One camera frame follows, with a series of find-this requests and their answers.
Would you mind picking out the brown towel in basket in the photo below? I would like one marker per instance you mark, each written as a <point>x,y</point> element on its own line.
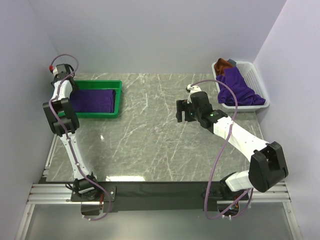
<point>221,65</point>

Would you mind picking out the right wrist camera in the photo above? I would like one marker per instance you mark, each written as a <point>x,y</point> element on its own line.
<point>193,89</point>

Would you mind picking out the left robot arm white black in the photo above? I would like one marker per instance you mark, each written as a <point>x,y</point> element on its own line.
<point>63,122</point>

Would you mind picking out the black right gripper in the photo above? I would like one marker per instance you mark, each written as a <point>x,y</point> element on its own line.
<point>182,106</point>

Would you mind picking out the black base bar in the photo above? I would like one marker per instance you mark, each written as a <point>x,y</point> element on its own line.
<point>153,196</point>

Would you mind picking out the grey towel in basket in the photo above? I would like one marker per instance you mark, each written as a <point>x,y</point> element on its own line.
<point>232,62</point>

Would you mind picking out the purple towel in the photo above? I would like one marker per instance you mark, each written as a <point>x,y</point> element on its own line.
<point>245,95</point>
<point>93,100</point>

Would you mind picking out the green plastic tray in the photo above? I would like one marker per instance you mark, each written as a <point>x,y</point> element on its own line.
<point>116,85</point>

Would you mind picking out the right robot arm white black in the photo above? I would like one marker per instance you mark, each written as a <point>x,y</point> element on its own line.
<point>267,163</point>

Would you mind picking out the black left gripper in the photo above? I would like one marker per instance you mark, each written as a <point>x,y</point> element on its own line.
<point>76,88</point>

